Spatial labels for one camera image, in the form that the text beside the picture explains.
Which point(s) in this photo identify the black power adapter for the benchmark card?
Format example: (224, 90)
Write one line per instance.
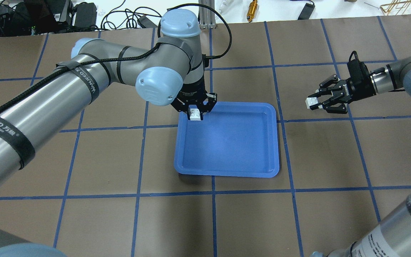
(306, 11)

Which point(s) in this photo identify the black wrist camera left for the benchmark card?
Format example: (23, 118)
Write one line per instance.
(359, 84)

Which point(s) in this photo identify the white block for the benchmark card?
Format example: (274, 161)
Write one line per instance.
(313, 103)
(194, 114)

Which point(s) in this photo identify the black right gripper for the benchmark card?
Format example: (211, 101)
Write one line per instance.
(356, 89)

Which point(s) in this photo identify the blue plastic tray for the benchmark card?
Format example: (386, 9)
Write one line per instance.
(236, 139)

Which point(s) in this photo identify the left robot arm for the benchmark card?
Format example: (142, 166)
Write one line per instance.
(171, 73)

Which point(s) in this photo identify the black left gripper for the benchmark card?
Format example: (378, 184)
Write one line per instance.
(193, 91)

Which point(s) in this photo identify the gold wire rack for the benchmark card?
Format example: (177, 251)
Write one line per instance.
(396, 8)

